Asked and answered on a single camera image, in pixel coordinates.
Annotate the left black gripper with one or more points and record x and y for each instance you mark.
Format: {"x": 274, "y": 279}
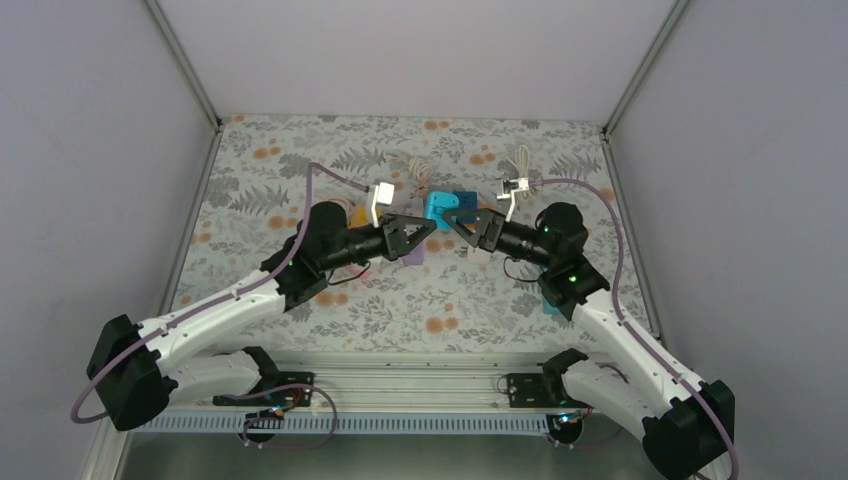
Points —
{"x": 394, "y": 242}

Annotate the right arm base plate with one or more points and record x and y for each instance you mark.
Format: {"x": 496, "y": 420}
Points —
{"x": 528, "y": 390}

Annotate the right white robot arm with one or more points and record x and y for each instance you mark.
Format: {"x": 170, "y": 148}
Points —
{"x": 683, "y": 423}

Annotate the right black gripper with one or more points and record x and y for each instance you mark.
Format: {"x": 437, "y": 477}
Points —
{"x": 488, "y": 235}

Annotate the purple power strip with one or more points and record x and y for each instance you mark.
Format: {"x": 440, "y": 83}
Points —
{"x": 416, "y": 257}

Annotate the cyan cube socket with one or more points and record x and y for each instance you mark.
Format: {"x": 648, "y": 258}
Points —
{"x": 436, "y": 203}

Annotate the yellow cube socket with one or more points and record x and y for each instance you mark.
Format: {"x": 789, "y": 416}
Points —
{"x": 359, "y": 218}

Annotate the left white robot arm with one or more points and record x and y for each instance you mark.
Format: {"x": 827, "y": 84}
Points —
{"x": 287, "y": 279}

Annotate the dark blue cube socket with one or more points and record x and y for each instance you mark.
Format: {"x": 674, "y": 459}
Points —
{"x": 467, "y": 200}

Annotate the aluminium rail frame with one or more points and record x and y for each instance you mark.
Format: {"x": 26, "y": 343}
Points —
{"x": 404, "y": 391}

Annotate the teal power strip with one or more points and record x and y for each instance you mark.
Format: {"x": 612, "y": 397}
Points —
{"x": 550, "y": 309}

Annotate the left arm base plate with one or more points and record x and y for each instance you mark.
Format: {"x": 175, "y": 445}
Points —
{"x": 290, "y": 389}

